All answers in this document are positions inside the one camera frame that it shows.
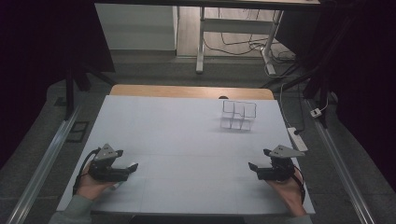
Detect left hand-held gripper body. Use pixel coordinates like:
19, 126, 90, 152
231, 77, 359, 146
88, 143, 130, 183

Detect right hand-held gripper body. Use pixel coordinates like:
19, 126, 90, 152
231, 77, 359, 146
257, 144, 306, 183

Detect person's left hand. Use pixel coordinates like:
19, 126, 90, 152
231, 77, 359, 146
76, 161, 120, 202

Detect person's right hand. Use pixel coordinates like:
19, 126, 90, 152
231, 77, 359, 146
265, 171, 308, 217

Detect white power strip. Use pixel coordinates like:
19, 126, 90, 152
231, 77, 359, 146
286, 126, 309, 153

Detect black floor plate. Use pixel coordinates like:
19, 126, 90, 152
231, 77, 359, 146
65, 120, 91, 144

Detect clear acrylic compartment organizer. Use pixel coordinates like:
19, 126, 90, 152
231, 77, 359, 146
219, 99, 258, 132

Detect white table mat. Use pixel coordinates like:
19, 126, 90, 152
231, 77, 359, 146
56, 94, 316, 217

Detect black stand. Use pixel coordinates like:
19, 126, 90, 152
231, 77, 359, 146
63, 60, 119, 121
261, 15, 358, 129

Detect white-legged desk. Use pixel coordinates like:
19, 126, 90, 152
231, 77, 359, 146
94, 0, 321, 77

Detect red and black gripper cable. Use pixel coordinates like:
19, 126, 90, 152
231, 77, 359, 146
291, 163, 307, 203

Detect white power strip cable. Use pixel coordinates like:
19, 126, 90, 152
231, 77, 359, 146
278, 81, 293, 129

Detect aluminium rail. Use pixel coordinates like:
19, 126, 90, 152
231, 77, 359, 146
5, 105, 82, 224
305, 98, 378, 224

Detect black floor cables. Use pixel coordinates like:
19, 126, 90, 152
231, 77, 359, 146
203, 8, 297, 64

